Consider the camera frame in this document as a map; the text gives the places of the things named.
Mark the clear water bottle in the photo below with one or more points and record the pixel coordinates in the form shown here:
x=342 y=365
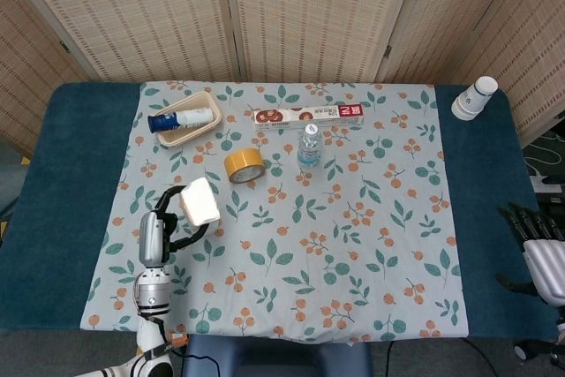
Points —
x=309 y=149

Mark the woven folding screen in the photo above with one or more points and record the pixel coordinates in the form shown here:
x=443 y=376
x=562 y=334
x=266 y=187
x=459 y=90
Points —
x=309 y=15

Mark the blue white tube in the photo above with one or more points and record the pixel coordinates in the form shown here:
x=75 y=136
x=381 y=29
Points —
x=185 y=118

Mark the yellow tape roll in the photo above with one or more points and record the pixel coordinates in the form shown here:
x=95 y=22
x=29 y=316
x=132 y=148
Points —
x=240 y=160

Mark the metal screen hinge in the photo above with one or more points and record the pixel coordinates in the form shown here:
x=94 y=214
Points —
x=65 y=46
x=387 y=51

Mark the teal table cover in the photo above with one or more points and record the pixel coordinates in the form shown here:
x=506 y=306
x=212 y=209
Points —
x=57 y=196

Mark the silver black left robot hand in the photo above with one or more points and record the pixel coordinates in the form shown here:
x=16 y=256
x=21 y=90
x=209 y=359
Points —
x=152 y=240

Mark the long white red box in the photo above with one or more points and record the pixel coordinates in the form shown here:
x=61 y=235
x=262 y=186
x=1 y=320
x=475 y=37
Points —
x=287 y=116

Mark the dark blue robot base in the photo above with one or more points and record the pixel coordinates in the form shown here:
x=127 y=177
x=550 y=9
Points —
x=273 y=359

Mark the white Face tissue pack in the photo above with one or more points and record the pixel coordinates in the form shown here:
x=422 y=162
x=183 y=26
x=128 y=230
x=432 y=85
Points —
x=201 y=205

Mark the white power strip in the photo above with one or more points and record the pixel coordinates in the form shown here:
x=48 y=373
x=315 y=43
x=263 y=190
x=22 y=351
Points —
x=547 y=185

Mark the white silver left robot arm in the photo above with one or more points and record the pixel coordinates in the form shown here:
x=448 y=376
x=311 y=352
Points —
x=152 y=293

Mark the floral leaf print tablecloth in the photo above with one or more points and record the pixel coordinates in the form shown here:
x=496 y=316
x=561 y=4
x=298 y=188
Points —
x=309 y=240

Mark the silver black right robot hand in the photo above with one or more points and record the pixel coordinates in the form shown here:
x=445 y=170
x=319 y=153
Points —
x=545 y=266

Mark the stack of white paper cups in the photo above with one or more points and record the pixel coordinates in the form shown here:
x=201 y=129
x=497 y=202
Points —
x=472 y=99

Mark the beige plastic tray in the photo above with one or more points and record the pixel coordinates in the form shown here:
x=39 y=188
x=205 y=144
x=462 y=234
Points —
x=194 y=132

